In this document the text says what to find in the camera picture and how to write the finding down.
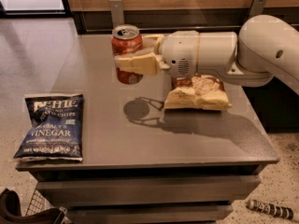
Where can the red coke can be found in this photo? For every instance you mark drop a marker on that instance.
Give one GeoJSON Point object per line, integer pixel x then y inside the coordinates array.
{"type": "Point", "coordinates": [126, 39]}

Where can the right metal wall bracket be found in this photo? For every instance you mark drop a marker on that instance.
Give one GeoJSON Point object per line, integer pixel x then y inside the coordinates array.
{"type": "Point", "coordinates": [256, 8]}

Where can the black white cylinder on floor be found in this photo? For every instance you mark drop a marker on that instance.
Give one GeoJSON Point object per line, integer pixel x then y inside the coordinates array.
{"type": "Point", "coordinates": [272, 210]}

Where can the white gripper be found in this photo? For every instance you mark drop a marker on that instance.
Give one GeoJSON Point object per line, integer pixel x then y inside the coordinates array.
{"type": "Point", "coordinates": [179, 51]}

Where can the left metal wall bracket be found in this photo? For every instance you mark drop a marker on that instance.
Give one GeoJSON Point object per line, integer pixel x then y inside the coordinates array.
{"type": "Point", "coordinates": [117, 13]}

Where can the grey lower drawer front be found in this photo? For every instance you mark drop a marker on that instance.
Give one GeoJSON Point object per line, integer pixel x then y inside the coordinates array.
{"type": "Point", "coordinates": [192, 214]}

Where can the brown sea salt chip bag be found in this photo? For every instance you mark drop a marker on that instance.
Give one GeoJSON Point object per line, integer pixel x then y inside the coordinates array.
{"type": "Point", "coordinates": [199, 92]}

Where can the grey drawer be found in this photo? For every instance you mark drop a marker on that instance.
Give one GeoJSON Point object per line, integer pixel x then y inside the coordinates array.
{"type": "Point", "coordinates": [192, 214]}
{"type": "Point", "coordinates": [104, 192]}

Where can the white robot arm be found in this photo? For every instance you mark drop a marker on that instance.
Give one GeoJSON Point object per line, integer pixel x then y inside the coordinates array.
{"type": "Point", "coordinates": [264, 48]}

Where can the blue Kettle chip bag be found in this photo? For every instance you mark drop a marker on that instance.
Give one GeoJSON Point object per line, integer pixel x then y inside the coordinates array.
{"type": "Point", "coordinates": [56, 131]}

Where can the grey upper drawer front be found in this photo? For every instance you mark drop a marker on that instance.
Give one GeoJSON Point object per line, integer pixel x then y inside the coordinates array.
{"type": "Point", "coordinates": [104, 192]}

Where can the metal wall bracket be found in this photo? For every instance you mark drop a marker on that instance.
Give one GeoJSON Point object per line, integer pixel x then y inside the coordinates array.
{"type": "Point", "coordinates": [256, 8]}
{"type": "Point", "coordinates": [117, 13]}

